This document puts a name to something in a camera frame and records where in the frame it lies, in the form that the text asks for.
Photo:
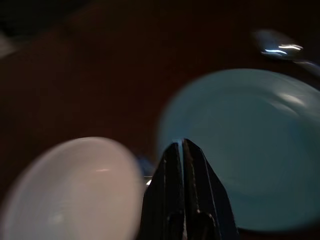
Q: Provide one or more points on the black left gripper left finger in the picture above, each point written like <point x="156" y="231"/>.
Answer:
<point x="162" y="200"/>

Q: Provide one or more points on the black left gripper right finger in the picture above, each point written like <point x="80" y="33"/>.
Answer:
<point x="210" y="205"/>

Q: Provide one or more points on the light blue plate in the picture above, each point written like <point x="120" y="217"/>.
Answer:
<point x="237" y="150"/>

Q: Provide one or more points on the white bowl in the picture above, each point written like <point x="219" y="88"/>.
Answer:
<point x="70" y="190"/>

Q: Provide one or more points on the dark brown wooden table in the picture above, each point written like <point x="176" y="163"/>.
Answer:
<point x="100" y="75"/>

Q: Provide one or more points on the silver spoon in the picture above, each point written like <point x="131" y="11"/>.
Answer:
<point x="277" y="47"/>

